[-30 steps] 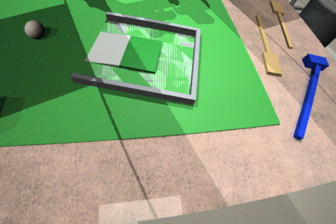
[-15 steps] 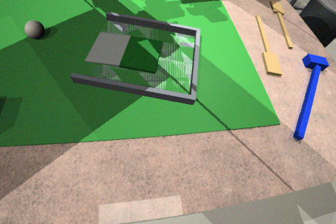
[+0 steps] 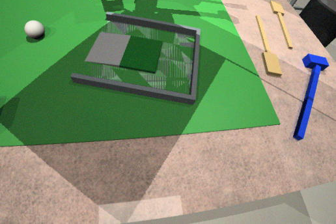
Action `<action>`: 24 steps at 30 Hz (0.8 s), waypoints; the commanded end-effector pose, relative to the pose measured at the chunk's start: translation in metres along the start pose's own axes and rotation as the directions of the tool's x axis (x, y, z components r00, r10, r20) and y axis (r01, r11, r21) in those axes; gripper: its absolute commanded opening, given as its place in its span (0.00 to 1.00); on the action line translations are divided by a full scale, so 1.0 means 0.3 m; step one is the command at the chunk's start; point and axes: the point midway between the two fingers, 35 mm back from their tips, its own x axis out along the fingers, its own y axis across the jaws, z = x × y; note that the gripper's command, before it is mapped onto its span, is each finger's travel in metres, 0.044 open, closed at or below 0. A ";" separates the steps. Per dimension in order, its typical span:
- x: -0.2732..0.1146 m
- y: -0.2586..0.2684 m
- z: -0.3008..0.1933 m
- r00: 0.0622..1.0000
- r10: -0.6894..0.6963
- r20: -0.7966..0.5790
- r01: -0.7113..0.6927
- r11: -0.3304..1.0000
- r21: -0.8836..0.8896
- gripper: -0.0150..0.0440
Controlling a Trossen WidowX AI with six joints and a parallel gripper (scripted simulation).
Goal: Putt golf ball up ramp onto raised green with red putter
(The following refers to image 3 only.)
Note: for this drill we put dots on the blue golf putter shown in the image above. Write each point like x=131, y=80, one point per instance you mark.
x=317, y=64

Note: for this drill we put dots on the grey ball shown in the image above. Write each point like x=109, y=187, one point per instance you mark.
x=34, y=29

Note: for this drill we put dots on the green flat mat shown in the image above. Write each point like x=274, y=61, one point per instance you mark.
x=41, y=105

